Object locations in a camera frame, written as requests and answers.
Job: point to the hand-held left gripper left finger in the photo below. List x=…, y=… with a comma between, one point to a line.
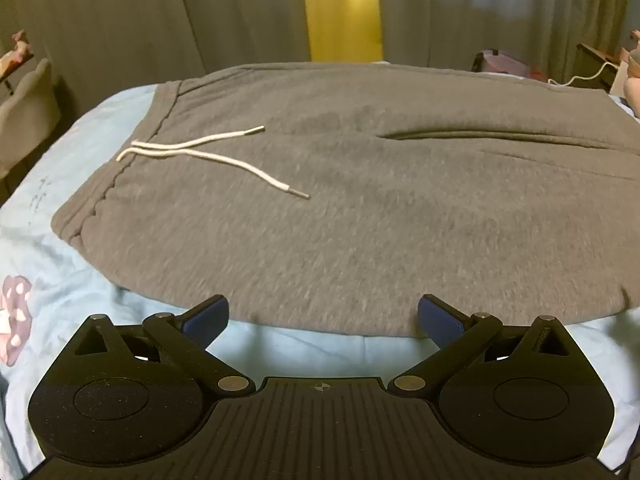
x=207, y=321

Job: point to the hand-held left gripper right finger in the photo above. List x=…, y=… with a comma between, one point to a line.
x=440, y=321

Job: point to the light blue printed bed sheet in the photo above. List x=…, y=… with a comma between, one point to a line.
x=65, y=280

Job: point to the purple bag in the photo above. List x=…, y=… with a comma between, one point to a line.
x=502, y=64

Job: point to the dark wooden furniture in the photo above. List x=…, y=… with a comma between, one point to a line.
x=595, y=62

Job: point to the pink soft object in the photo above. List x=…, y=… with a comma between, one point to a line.
x=632, y=80

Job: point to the grey curtain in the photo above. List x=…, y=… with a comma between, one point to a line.
x=500, y=5
x=150, y=15

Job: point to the yellow curtain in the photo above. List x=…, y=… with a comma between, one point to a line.
x=342, y=10

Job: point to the pink toy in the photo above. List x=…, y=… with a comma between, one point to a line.
x=19, y=50

